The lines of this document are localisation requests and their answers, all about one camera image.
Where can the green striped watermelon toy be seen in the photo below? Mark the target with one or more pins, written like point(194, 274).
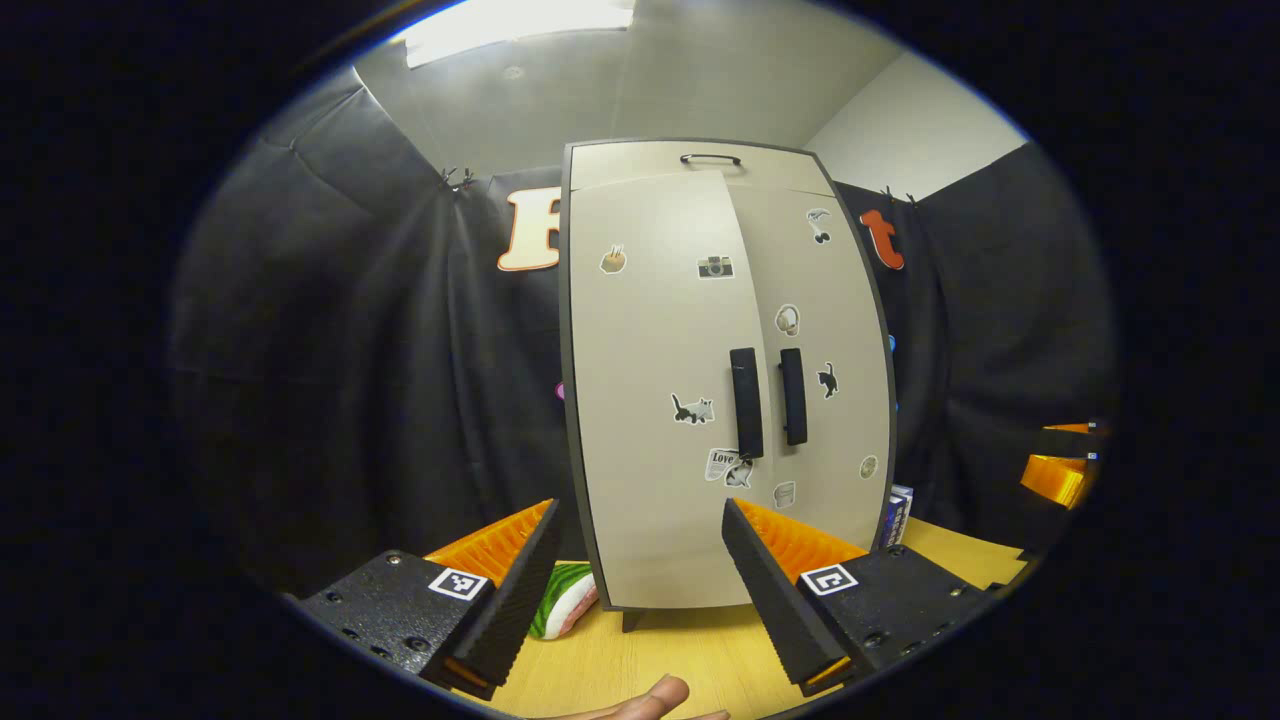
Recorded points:
point(560, 600)

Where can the white shoe cabinet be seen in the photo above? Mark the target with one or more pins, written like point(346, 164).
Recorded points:
point(620, 160)

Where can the blue printed box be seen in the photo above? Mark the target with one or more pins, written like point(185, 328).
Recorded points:
point(897, 515)

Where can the white shoe cabinet door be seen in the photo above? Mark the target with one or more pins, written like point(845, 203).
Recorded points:
point(850, 330)
point(640, 350)

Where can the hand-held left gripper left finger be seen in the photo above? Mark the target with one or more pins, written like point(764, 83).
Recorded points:
point(510, 610)

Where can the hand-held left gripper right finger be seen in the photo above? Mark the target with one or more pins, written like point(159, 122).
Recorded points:
point(770, 600)

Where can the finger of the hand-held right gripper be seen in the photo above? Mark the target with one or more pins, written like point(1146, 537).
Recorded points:
point(1075, 442)
point(1055, 478)

